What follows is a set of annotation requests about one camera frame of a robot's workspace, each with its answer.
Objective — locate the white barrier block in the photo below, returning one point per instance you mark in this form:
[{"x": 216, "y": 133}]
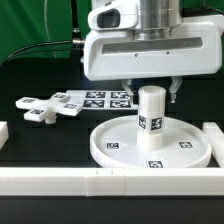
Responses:
[
  {"x": 216, "y": 136},
  {"x": 3, "y": 133}
]

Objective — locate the black cable connector post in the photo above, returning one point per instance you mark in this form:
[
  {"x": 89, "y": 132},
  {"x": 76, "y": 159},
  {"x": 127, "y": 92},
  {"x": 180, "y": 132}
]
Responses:
[{"x": 78, "y": 41}]

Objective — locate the white front barrier rail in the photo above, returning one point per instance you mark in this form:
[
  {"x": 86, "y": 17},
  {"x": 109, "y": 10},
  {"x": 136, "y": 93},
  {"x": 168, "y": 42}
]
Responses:
[{"x": 111, "y": 182}]

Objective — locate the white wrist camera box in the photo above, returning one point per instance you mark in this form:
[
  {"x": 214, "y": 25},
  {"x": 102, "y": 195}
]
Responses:
[{"x": 114, "y": 15}]

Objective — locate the white cross-shaped table base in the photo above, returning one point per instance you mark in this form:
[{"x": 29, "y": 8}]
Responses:
[{"x": 45, "y": 110}]

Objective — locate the white round table top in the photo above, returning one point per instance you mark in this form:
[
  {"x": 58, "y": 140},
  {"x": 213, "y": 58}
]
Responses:
[{"x": 116, "y": 144}]

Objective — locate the white right barrier block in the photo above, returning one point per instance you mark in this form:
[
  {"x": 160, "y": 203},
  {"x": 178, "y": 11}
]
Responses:
[{"x": 216, "y": 136}]

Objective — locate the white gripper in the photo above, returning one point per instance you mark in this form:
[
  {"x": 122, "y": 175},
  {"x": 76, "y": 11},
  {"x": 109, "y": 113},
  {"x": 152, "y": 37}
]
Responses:
[{"x": 194, "y": 48}]

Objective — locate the white left barrier block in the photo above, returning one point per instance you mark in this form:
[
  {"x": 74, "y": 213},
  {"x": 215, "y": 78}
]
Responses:
[{"x": 3, "y": 133}]

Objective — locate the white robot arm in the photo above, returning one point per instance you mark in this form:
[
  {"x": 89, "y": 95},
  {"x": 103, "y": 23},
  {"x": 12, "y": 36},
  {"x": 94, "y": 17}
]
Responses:
[{"x": 156, "y": 19}]

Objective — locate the white marker tag plate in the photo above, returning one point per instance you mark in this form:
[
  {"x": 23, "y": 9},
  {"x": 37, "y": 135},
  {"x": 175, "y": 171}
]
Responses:
[{"x": 102, "y": 99}]

